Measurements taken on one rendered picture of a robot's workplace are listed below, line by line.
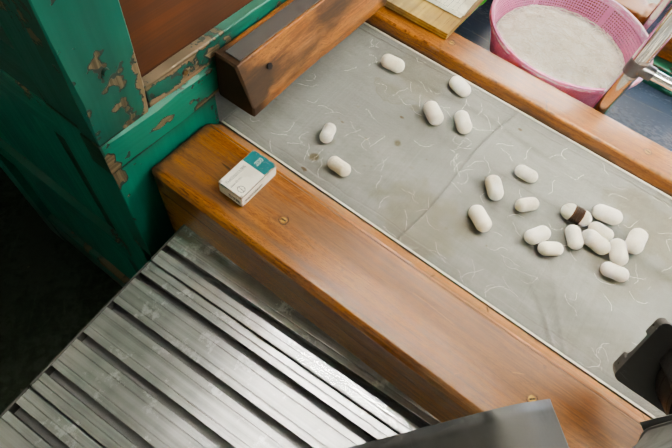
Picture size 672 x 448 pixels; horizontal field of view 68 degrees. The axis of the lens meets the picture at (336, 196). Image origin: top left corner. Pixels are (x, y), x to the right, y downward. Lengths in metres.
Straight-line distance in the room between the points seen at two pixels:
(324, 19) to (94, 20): 0.31
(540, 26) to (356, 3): 0.36
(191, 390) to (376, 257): 0.25
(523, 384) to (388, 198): 0.26
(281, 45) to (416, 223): 0.27
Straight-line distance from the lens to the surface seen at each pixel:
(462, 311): 0.56
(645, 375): 0.51
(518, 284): 0.63
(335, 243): 0.56
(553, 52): 0.92
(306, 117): 0.69
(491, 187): 0.66
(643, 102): 1.03
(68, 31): 0.46
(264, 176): 0.57
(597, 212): 0.71
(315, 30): 0.67
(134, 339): 0.63
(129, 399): 0.62
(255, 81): 0.60
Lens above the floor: 1.26
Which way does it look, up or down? 58 degrees down
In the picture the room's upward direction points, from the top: 12 degrees clockwise
